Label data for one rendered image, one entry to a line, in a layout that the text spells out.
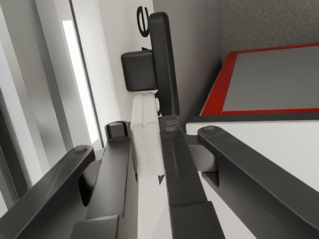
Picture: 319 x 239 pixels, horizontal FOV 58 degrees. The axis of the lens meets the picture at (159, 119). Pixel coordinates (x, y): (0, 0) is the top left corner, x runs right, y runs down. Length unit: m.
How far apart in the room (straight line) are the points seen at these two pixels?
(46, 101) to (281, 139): 0.28
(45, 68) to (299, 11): 1.00
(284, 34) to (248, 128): 0.77
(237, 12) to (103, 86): 0.93
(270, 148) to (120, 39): 0.24
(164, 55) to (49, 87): 0.08
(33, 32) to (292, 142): 0.30
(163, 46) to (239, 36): 0.92
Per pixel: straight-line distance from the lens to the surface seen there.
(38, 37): 0.17
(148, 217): 0.26
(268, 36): 1.10
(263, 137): 0.37
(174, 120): 0.17
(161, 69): 0.20
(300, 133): 0.37
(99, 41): 0.19
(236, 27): 1.10
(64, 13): 0.19
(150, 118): 0.16
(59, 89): 0.17
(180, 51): 0.45
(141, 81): 0.20
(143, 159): 0.15
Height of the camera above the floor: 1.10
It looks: 62 degrees down
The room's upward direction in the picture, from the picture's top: 142 degrees counter-clockwise
